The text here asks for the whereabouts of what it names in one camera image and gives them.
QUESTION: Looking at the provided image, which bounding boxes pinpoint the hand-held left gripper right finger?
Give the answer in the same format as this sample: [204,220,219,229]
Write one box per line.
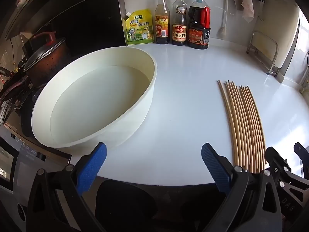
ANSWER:
[201,142,283,232]

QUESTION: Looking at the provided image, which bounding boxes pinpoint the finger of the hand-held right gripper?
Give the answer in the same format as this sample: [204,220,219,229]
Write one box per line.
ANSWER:
[293,142,309,167]
[265,146,309,199]

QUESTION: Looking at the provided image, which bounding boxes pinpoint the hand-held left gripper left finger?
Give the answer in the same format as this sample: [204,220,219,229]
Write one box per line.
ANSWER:
[26,142,107,232]

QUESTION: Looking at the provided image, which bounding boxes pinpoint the row of wooden chopsticks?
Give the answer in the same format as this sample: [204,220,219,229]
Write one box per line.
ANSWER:
[217,79,267,174]

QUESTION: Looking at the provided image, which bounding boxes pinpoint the round white plastic basin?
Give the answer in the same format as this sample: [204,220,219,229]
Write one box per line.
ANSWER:
[31,46,158,148]

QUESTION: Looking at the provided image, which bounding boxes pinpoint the steel built-in appliance front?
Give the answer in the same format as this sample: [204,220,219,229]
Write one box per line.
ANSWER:
[0,135,46,232]

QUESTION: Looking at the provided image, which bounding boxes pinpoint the black gas cooktop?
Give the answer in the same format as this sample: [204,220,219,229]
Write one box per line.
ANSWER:
[0,72,73,165]

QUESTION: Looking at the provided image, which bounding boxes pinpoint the steel cutting board rack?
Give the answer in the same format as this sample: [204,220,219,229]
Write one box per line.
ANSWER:
[246,30,280,76]

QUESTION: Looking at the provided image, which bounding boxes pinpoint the dark brown cooking pot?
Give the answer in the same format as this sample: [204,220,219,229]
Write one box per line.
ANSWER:
[29,42,71,87]

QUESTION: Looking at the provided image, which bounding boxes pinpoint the dark frying pan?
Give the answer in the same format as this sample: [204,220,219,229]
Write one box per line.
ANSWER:
[0,66,33,109]

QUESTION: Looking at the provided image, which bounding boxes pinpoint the white hanging dish brush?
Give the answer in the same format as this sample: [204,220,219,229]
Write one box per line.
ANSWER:
[216,0,228,39]

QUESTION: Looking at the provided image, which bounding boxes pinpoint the white cutting board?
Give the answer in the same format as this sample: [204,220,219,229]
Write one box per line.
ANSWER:
[253,0,300,69]

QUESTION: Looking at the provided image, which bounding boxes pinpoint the clear soy sauce bottle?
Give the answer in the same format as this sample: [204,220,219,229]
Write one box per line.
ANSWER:
[172,0,187,46]

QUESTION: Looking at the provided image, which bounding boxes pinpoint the yellow seasoning pouch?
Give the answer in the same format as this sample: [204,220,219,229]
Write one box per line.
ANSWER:
[124,9,154,45]

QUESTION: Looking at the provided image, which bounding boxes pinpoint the brown vinegar bottle yellow cap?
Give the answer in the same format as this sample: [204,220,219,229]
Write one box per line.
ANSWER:
[155,0,169,44]

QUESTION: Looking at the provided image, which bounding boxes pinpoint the black range hood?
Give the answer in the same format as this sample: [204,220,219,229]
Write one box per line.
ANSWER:
[5,0,127,54]

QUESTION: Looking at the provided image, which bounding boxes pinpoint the hanging beige cloth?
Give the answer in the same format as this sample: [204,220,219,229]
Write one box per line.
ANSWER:
[241,0,255,23]

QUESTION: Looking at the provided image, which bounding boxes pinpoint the glass pot lid red handle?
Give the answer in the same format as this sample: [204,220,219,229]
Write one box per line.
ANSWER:
[23,31,66,72]

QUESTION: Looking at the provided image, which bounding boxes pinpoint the large dark red-handled sauce bottle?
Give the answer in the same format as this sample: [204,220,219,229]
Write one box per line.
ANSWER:
[188,0,211,49]

